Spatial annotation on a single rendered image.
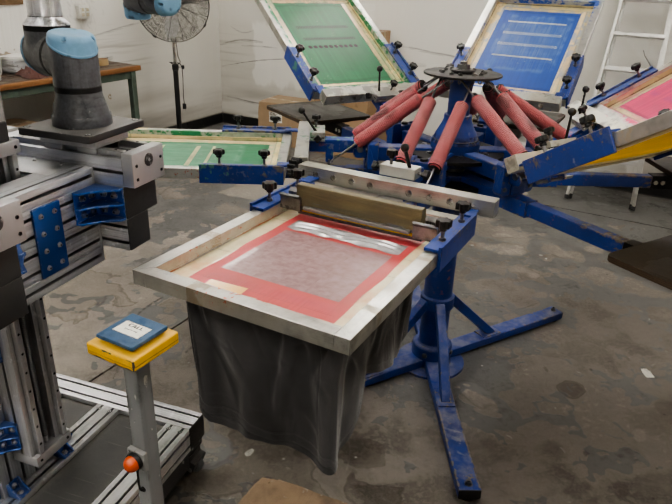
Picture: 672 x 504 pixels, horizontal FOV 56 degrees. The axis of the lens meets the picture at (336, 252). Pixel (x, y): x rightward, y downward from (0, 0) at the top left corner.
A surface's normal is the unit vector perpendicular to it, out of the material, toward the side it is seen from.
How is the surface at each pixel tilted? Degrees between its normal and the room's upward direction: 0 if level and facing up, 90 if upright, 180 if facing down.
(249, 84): 90
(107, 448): 0
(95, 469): 0
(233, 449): 0
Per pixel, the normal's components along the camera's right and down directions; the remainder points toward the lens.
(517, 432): 0.04, -0.91
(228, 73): -0.48, 0.35
